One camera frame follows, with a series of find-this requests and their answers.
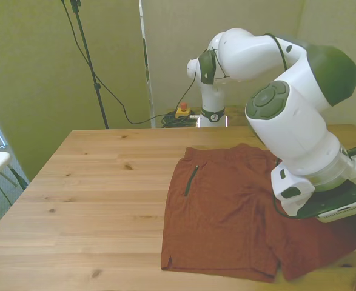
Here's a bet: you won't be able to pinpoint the dark folding table legs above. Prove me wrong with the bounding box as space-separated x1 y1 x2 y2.
0 130 30 189

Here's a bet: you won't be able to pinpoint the wrist camera with dark mount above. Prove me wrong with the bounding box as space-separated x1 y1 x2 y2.
297 142 356 224

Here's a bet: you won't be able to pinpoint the rust orange shorts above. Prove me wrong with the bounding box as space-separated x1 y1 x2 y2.
160 143 356 284

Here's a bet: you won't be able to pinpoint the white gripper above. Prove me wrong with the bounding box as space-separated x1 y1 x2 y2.
270 163 316 218

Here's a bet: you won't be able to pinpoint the yellow emergency stop button box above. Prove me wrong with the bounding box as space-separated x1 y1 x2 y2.
175 102 191 119

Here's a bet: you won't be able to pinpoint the coiled dark cable bundle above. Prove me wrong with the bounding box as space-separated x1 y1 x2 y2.
160 111 200 129

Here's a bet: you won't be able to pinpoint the black cable by tripod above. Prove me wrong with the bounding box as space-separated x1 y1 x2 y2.
60 0 178 125

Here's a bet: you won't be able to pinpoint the white panel edge strip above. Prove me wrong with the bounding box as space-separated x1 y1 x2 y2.
138 0 156 129

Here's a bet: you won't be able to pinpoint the dark tripod pole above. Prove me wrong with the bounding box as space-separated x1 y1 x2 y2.
69 0 110 130

